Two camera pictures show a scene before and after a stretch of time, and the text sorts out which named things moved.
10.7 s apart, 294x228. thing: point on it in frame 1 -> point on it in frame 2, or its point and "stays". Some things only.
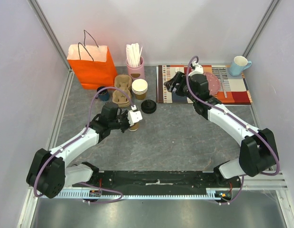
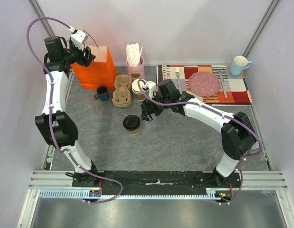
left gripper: x=125 y=115 -> x=86 y=61
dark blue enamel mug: x=103 y=95 stays
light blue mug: x=239 y=64 stays
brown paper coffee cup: x=134 y=127 -> x=134 y=132
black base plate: x=159 y=181 stays
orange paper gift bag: x=93 y=66 stays
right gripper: x=178 y=83 -> x=149 y=108
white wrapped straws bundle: x=133 y=54 stays
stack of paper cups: x=139 y=87 stays
